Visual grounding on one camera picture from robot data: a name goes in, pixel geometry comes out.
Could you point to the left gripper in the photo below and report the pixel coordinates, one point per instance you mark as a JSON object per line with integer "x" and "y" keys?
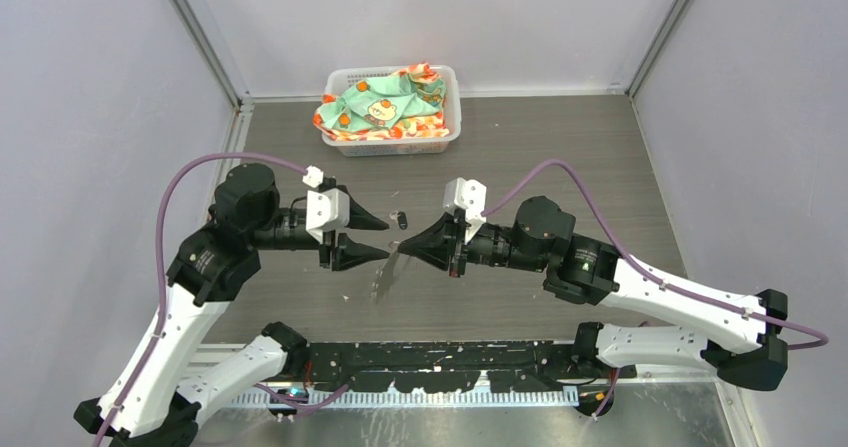
{"x": 347, "y": 252}

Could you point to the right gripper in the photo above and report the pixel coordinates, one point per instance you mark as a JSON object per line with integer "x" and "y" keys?
{"x": 442, "y": 242}

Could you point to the large metal keyring holder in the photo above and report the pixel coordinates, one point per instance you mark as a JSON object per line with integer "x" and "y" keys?
{"x": 389, "y": 273}

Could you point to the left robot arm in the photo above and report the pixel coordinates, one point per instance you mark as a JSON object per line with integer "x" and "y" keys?
{"x": 154, "y": 402}

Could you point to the green orange patterned cloth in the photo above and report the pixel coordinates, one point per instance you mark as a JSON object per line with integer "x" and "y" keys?
{"x": 406, "y": 104}

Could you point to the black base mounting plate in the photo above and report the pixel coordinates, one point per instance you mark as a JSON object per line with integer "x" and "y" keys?
{"x": 441, "y": 367}

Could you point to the white plastic basket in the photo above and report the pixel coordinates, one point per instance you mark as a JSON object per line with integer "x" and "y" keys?
{"x": 339, "y": 80}

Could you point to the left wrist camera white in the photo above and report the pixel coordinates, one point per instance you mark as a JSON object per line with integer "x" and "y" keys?
{"x": 326, "y": 212}

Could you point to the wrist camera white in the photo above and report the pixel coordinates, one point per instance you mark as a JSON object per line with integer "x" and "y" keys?
{"x": 468, "y": 197}
{"x": 326, "y": 212}

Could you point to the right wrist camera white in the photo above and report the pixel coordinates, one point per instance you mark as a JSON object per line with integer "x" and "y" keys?
{"x": 468, "y": 197}

